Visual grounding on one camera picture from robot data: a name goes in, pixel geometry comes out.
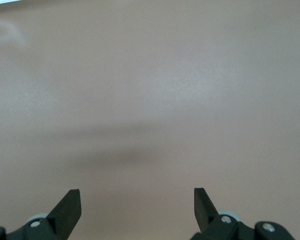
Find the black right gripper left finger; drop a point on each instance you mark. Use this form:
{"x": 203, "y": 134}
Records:
{"x": 62, "y": 217}

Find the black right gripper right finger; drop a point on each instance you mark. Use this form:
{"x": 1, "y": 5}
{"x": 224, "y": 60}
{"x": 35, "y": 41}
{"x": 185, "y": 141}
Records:
{"x": 207, "y": 217}

